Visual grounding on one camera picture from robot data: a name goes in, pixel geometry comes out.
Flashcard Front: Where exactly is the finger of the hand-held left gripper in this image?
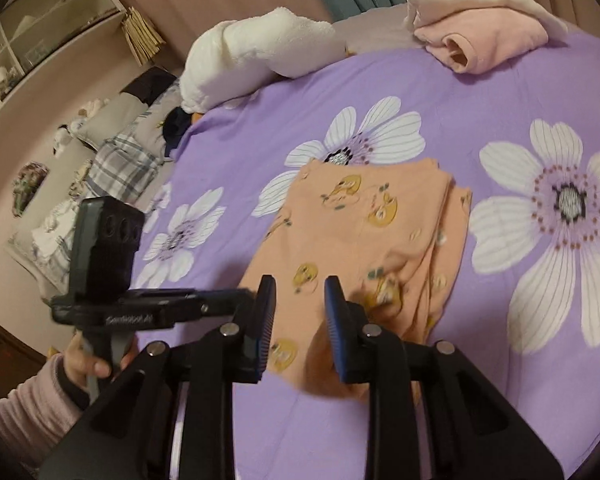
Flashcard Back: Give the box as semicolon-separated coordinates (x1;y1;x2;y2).
199;287;255;326

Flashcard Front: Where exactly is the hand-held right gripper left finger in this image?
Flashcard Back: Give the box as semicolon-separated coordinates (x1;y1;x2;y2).
32;275;278;480

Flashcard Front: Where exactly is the orange cartoon print shirt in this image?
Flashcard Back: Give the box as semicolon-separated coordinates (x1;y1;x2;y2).
240;157;473;406

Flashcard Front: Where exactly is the dark brown pillow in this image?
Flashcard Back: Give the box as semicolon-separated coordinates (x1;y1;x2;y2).
122;67;178;106

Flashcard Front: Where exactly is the dark navy cloth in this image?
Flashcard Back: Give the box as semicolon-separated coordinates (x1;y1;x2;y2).
161;109;196;156

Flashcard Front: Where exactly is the cream wall shelf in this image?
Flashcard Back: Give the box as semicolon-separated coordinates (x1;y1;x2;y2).
0;0;128;131

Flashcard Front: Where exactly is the cream folded garment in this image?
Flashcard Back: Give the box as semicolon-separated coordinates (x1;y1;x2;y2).
405;0;581;43

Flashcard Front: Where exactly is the grey plaid pillow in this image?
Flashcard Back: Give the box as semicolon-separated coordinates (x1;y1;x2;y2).
87;132;163;200

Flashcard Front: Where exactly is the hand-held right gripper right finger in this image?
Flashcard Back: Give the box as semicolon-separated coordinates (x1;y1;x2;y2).
324;275;563;480

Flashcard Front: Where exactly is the white plush blanket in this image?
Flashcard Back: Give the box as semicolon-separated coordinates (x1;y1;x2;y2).
180;6;348;113

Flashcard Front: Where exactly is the green patterned cushion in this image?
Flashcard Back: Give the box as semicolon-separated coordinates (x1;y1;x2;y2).
12;162;48;216

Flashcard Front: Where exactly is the person's left hand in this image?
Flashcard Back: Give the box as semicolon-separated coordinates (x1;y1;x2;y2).
61;332;140;393

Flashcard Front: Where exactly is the pink folded garment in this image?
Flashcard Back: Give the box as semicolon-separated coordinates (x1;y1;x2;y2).
414;7;548;75

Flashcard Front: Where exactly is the person's left forearm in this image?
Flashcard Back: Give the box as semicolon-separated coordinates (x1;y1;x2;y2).
0;354;91;468

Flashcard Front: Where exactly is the purple floral bedsheet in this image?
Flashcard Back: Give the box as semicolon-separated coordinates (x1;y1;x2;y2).
35;27;600;480

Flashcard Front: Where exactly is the beige pillow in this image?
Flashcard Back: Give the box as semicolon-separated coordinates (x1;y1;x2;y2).
77;92;151;151

